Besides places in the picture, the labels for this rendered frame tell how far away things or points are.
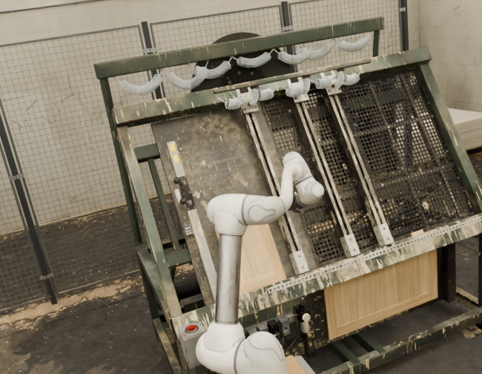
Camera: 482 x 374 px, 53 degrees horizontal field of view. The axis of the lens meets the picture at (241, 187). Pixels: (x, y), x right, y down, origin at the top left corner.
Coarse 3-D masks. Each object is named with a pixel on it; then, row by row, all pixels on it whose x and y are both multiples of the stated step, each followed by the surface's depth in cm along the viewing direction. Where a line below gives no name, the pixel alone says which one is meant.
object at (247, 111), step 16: (240, 96) 294; (256, 96) 287; (240, 112) 303; (256, 128) 296; (256, 144) 292; (272, 176) 290; (272, 192) 286; (288, 224) 285; (288, 240) 281; (304, 256) 281
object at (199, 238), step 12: (168, 144) 282; (180, 168) 280; (180, 192) 280; (192, 216) 274; (192, 228) 274; (204, 240) 272; (204, 252) 270; (204, 264) 269; (216, 276) 268; (216, 288) 267
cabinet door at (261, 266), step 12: (252, 228) 284; (264, 228) 285; (252, 240) 281; (264, 240) 283; (252, 252) 280; (264, 252) 281; (276, 252) 283; (252, 264) 278; (264, 264) 279; (276, 264) 281; (240, 276) 274; (252, 276) 276; (264, 276) 277; (276, 276) 279; (240, 288) 272; (252, 288) 274
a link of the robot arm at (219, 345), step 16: (208, 208) 213; (224, 208) 208; (240, 208) 204; (224, 224) 207; (240, 224) 207; (224, 240) 208; (240, 240) 210; (224, 256) 208; (240, 256) 211; (224, 272) 207; (224, 288) 206; (224, 304) 206; (224, 320) 205; (208, 336) 206; (224, 336) 202; (240, 336) 205; (208, 352) 204; (224, 352) 201; (208, 368) 207; (224, 368) 201
